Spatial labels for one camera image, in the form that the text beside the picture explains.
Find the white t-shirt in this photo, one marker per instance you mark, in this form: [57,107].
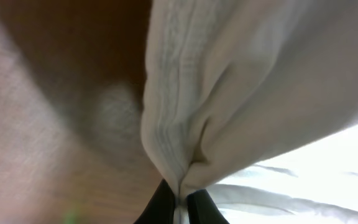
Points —
[241,98]

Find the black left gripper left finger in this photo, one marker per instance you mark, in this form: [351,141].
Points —
[161,207]

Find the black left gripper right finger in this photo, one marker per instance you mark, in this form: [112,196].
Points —
[202,209]

